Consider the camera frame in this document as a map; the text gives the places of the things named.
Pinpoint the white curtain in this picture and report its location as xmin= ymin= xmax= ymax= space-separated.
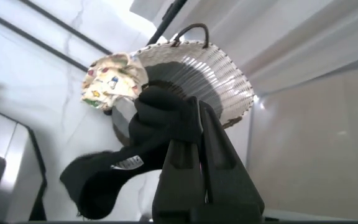
xmin=129 ymin=0 xmax=358 ymax=94

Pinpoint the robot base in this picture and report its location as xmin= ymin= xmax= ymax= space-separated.
xmin=0 ymin=104 xmax=48 ymax=222

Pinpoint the white laundry basket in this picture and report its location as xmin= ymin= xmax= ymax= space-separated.
xmin=110 ymin=23 xmax=256 ymax=147

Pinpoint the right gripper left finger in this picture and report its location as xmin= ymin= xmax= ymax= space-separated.
xmin=152 ymin=139 xmax=207 ymax=222

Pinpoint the black garment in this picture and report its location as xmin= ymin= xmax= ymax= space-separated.
xmin=60 ymin=86 xmax=203 ymax=220

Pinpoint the cream printed garment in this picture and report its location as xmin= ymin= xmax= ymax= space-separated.
xmin=81 ymin=52 xmax=149 ymax=110

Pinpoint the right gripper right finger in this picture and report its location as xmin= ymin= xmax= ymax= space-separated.
xmin=198 ymin=101 xmax=265 ymax=216

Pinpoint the black clothes rack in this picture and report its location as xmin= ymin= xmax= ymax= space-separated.
xmin=0 ymin=0 xmax=189 ymax=72

